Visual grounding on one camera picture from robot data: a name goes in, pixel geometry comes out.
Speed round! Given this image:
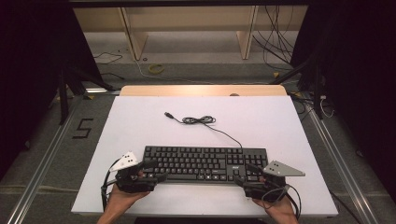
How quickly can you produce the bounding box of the thin black floor cable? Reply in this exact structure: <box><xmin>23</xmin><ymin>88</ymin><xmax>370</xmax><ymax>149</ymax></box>
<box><xmin>328</xmin><ymin>189</ymin><xmax>362</xmax><ymax>224</ymax></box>

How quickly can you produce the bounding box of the person's left hand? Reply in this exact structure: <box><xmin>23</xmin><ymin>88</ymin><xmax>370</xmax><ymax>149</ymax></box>
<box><xmin>104</xmin><ymin>185</ymin><xmax>150</xmax><ymax>217</ymax></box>

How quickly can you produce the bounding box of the black curtain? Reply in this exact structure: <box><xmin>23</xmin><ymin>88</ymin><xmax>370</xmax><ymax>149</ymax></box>
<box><xmin>0</xmin><ymin>0</ymin><xmax>104</xmax><ymax>181</ymax></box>
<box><xmin>290</xmin><ymin>0</ymin><xmax>396</xmax><ymax>203</ymax></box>

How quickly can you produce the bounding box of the tangle of floor cables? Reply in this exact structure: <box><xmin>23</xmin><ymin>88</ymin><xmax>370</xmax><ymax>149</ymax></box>
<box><xmin>289</xmin><ymin>91</ymin><xmax>335</xmax><ymax>119</ymax></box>

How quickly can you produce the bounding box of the long aluminium rail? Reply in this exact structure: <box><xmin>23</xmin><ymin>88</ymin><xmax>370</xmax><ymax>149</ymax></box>
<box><xmin>6</xmin><ymin>102</ymin><xmax>78</xmax><ymax>224</ymax></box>
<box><xmin>303</xmin><ymin>99</ymin><xmax>379</xmax><ymax>224</ymax></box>

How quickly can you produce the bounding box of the wooden table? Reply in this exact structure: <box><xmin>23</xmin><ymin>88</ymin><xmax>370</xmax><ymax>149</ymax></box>
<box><xmin>120</xmin><ymin>84</ymin><xmax>288</xmax><ymax>97</ymax></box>

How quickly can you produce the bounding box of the black metal stand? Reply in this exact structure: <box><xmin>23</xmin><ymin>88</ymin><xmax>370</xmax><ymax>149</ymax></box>
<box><xmin>57</xmin><ymin>62</ymin><xmax>116</xmax><ymax>125</ymax></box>
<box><xmin>269</xmin><ymin>46</ymin><xmax>325</xmax><ymax>120</ymax></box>

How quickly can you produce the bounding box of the bundle of black cables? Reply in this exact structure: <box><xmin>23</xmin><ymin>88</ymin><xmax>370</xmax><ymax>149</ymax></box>
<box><xmin>251</xmin><ymin>5</ymin><xmax>300</xmax><ymax>71</ymax></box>

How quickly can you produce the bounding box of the short aluminium rail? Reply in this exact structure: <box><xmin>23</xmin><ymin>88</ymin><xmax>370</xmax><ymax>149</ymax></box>
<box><xmin>85</xmin><ymin>88</ymin><xmax>120</xmax><ymax>95</ymax></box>

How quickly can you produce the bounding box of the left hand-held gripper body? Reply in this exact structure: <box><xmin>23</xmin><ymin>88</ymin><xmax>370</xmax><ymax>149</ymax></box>
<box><xmin>109</xmin><ymin>151</ymin><xmax>158</xmax><ymax>194</ymax></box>

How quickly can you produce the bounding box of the white table board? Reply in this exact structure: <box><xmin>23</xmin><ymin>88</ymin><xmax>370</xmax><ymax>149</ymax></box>
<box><xmin>70</xmin><ymin>95</ymin><xmax>339</xmax><ymax>217</ymax></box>

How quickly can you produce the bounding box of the black keyboard cable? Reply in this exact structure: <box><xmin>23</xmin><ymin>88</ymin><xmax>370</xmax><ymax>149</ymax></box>
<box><xmin>163</xmin><ymin>111</ymin><xmax>244</xmax><ymax>149</ymax></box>

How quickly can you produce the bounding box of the black looped floor cable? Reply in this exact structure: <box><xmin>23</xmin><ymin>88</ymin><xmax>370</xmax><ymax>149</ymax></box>
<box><xmin>92</xmin><ymin>51</ymin><xmax>124</xmax><ymax>65</ymax></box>

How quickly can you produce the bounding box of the white floor cable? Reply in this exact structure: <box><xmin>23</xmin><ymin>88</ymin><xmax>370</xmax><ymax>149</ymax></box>
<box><xmin>134</xmin><ymin>59</ymin><xmax>275</xmax><ymax>86</ymax></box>

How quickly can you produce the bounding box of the black keyboard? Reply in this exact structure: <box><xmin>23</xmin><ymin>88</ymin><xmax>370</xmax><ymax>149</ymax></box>
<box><xmin>142</xmin><ymin>145</ymin><xmax>269</xmax><ymax>185</ymax></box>

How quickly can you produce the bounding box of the yellow tape roll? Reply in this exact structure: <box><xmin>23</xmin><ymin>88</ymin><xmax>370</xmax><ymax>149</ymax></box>
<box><xmin>148</xmin><ymin>63</ymin><xmax>165</xmax><ymax>75</ymax></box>

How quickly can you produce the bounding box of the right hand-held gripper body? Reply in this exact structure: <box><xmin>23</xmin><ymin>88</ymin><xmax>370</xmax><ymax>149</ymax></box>
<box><xmin>243</xmin><ymin>160</ymin><xmax>306</xmax><ymax>203</ymax></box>

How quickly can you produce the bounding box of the person's right hand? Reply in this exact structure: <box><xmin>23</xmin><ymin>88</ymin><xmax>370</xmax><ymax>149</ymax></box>
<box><xmin>251</xmin><ymin>199</ymin><xmax>298</xmax><ymax>220</ymax></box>

